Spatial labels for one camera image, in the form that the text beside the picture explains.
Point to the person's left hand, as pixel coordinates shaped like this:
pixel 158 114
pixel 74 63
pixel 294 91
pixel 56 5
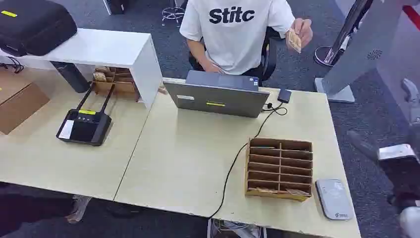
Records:
pixel 303 31

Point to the person's right hand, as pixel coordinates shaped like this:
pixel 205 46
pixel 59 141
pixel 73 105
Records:
pixel 214 68

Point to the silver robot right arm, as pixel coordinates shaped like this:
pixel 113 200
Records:
pixel 410 223

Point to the grey laptop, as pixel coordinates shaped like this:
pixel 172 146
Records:
pixel 216 98

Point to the person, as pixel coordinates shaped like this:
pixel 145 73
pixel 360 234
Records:
pixel 234 46

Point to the black round-base stand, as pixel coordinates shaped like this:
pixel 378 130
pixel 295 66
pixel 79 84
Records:
pixel 341 36

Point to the black office chair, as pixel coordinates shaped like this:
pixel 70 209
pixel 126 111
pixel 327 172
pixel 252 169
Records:
pixel 270 59

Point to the grey standing panel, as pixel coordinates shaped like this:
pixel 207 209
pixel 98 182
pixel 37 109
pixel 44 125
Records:
pixel 357 56

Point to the black power adapter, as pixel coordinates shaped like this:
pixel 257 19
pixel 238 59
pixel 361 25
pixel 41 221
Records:
pixel 284 95

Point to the chrome stool base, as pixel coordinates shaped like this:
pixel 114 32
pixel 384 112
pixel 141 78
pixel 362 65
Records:
pixel 173 13

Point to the wooden box with cards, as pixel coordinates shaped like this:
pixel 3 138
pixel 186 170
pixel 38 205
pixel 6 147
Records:
pixel 123 86

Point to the red tape strip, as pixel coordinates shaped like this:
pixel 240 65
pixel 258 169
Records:
pixel 411 16

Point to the white desk shelf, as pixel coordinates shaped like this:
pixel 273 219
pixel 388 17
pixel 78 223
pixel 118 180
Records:
pixel 105 46

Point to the wooden slotted card box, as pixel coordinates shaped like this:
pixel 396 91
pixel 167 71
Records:
pixel 279 169

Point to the tan card in box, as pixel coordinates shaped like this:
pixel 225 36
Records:
pixel 266 190
pixel 297 192

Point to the black router with antennas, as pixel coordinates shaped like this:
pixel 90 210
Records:
pixel 84 126

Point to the pale grey card reader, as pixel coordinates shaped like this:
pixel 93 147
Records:
pixel 334 199

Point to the black carrying case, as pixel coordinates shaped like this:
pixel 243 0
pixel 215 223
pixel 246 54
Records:
pixel 32 26

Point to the desk leg foot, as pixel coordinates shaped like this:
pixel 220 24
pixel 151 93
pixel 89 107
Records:
pixel 78 210

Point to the cardboard box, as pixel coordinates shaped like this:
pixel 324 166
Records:
pixel 18 103

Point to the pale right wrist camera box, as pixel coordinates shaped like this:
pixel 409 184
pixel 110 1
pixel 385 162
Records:
pixel 396 151

